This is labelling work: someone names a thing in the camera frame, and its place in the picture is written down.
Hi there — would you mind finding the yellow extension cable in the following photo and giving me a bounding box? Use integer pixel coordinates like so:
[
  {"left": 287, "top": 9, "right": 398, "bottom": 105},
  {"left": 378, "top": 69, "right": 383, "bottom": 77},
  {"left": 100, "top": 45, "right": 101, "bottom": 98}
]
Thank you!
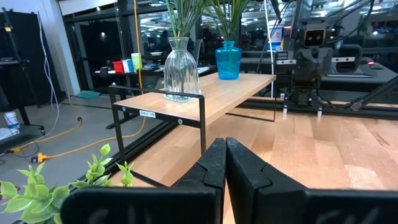
[{"left": 12, "top": 0, "right": 147, "bottom": 163}]

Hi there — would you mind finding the white and blue box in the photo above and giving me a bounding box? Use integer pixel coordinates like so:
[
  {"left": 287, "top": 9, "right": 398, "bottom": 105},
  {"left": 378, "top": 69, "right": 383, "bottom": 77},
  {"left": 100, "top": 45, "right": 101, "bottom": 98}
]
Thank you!
[{"left": 122, "top": 58, "right": 134, "bottom": 73}]

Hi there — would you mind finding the white rod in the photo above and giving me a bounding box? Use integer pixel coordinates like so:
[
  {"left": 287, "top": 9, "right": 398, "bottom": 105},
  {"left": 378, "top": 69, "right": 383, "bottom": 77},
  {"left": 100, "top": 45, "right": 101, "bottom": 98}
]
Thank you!
[{"left": 263, "top": 0, "right": 277, "bottom": 99}]

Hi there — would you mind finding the clear ribbed glass vase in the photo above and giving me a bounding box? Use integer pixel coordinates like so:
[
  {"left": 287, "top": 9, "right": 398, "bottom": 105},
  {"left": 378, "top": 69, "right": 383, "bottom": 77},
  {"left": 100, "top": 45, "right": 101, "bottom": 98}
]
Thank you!
[{"left": 164, "top": 36, "right": 202, "bottom": 103}]

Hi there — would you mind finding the wooden shelf with black frame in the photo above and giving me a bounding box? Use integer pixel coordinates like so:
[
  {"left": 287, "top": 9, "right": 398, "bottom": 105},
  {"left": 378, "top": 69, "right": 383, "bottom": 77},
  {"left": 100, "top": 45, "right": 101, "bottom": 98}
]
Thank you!
[{"left": 108, "top": 72, "right": 277, "bottom": 189}]

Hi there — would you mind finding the purple artificial flower bunch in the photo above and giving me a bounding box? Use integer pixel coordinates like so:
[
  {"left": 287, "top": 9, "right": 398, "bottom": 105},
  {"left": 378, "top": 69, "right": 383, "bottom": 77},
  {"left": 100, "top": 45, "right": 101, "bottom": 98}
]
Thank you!
[{"left": 203, "top": 0, "right": 251, "bottom": 43}]

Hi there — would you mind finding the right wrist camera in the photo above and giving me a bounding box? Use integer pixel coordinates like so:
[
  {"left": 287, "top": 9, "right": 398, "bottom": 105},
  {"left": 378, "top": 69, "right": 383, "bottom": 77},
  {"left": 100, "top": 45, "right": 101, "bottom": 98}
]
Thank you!
[{"left": 302, "top": 26, "right": 327, "bottom": 49}]

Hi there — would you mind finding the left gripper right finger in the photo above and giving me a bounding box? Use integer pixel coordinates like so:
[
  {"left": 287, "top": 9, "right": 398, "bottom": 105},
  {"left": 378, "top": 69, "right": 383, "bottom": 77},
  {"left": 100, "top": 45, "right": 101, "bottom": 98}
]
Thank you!
[{"left": 226, "top": 138, "right": 398, "bottom": 224}]

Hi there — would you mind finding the blue glass vase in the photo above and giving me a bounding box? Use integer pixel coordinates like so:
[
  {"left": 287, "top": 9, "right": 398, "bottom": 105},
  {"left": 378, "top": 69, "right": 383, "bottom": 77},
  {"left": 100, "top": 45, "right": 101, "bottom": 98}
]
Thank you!
[{"left": 215, "top": 40, "right": 243, "bottom": 81}]

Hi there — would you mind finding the black stand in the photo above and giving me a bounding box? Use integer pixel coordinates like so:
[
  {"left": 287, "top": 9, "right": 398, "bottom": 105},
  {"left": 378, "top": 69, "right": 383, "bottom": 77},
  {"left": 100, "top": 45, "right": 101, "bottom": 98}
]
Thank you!
[{"left": 0, "top": 7, "right": 47, "bottom": 136}]

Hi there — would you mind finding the white plastic cup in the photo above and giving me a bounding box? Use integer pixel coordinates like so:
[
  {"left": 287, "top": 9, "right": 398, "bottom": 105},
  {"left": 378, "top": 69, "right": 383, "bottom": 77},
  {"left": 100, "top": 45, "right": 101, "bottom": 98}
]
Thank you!
[{"left": 3, "top": 111, "right": 21, "bottom": 130}]

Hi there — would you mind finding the dark grey desk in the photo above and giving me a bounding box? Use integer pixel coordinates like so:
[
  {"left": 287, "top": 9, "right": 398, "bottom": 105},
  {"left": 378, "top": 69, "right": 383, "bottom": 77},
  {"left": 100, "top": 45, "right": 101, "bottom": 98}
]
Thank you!
[{"left": 320, "top": 58, "right": 398, "bottom": 94}]

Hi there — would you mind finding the black aluminium table frame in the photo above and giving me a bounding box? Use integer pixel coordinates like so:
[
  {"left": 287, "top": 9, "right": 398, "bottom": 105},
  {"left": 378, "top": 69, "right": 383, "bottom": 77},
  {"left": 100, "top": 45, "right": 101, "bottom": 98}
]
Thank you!
[{"left": 105, "top": 49, "right": 398, "bottom": 175}]

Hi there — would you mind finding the teal floor mat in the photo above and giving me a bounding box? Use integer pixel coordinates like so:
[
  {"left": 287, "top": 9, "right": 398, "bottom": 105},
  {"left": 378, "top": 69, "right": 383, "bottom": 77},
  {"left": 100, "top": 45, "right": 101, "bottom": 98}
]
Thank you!
[{"left": 73, "top": 89, "right": 102, "bottom": 100}]

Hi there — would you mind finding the red box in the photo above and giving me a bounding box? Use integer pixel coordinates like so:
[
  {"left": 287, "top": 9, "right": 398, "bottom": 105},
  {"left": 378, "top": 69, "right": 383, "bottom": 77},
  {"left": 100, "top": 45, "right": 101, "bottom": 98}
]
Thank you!
[{"left": 112, "top": 60, "right": 125, "bottom": 74}]

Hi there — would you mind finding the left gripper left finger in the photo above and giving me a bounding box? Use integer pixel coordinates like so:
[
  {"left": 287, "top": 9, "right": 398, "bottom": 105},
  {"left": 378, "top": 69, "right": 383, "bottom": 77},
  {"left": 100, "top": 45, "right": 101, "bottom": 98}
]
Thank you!
[{"left": 60, "top": 138, "right": 227, "bottom": 224}]

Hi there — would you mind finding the white hanging cable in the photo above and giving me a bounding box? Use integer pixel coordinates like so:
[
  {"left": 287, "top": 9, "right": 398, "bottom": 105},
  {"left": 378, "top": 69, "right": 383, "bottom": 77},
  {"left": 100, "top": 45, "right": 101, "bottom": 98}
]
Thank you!
[{"left": 36, "top": 12, "right": 60, "bottom": 131}]

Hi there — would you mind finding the small-leaf plant in white pot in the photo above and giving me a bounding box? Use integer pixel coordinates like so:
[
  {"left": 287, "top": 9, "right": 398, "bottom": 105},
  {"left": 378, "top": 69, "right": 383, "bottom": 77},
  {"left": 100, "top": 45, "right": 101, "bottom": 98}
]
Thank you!
[{"left": 0, "top": 142, "right": 135, "bottom": 224}]

